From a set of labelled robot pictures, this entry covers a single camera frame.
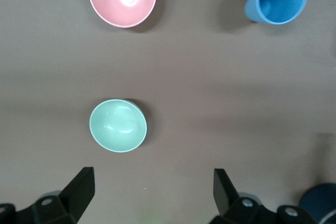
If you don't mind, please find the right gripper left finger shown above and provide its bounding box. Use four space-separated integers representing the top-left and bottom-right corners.
0 166 95 224

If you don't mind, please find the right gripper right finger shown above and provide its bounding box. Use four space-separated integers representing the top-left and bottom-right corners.
209 168 317 224

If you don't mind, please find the green plastic bowl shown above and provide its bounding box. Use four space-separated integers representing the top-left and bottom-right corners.
89 99 148 153

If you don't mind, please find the dark blue ribbed cup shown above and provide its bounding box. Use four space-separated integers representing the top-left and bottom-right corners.
299 183 336 224

